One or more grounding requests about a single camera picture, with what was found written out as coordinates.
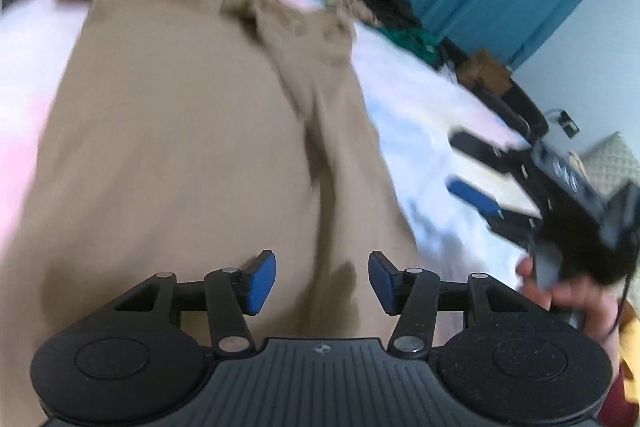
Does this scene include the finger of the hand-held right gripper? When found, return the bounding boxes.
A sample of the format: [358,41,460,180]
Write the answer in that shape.
[449,132,535,175]
[446,177,545,254]

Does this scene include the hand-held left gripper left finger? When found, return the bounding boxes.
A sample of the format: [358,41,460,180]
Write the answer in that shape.
[115,250,277,356]

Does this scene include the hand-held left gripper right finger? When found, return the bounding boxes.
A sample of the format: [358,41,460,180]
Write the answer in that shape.
[368,251,526,359]

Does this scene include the tan khaki trousers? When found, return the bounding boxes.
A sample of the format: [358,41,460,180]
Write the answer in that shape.
[0,0,428,423]

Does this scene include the person's right hand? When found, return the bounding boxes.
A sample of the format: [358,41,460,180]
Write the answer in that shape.
[515,254,626,353]

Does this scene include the pastel bed sheet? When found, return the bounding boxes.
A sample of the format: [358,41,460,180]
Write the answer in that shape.
[0,0,548,358]

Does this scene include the beige quilted headboard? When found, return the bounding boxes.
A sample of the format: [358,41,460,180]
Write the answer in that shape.
[582,132,640,198]

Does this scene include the brown cardboard box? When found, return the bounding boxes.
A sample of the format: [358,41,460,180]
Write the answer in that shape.
[457,49,513,95]

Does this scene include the green garment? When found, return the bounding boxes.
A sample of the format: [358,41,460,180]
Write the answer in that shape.
[380,27,441,65]

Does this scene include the person's yellow maroon top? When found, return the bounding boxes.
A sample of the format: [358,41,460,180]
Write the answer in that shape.
[597,307,640,415]

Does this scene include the black garment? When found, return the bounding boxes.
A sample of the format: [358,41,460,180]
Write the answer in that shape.
[360,0,426,30]

